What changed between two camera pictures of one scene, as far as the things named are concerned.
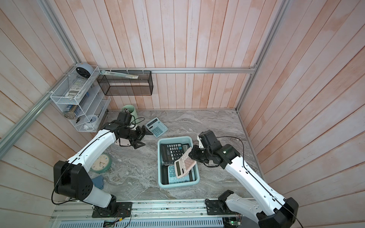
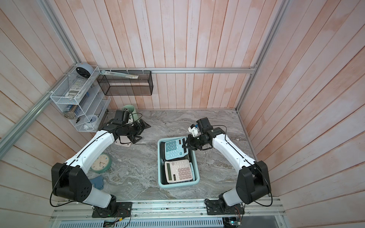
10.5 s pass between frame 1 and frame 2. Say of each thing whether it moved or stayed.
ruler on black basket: stayed
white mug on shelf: stayed
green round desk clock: stayed
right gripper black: moved
